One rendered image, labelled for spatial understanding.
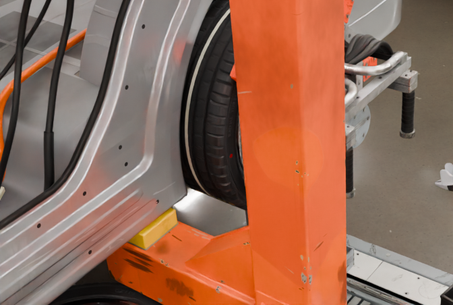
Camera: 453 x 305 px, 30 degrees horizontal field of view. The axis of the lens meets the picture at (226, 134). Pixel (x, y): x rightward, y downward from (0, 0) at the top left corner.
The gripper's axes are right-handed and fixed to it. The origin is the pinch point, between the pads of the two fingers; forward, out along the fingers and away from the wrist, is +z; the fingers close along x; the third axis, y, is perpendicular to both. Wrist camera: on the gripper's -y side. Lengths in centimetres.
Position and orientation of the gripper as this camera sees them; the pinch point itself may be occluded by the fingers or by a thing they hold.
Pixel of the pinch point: (440, 185)
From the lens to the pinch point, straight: 241.9
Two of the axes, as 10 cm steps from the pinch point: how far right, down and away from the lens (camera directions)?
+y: -4.2, -8.7, -2.5
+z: -7.2, 1.5, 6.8
